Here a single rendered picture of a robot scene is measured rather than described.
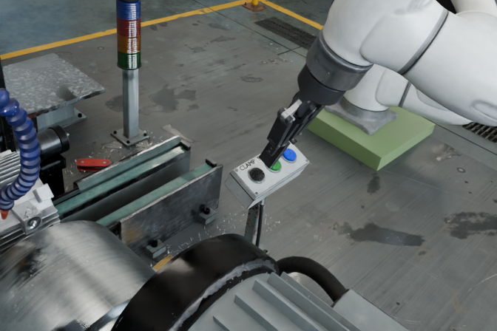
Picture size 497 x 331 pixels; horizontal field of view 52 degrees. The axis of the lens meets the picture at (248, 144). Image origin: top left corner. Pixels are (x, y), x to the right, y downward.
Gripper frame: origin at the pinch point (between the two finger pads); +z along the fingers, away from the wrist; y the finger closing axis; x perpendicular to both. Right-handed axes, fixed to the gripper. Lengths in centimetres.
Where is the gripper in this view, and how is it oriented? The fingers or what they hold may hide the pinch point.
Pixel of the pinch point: (274, 150)
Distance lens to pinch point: 91.5
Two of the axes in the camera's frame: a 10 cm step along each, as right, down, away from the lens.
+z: -3.8, 5.9, 7.1
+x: 6.5, 7.2, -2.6
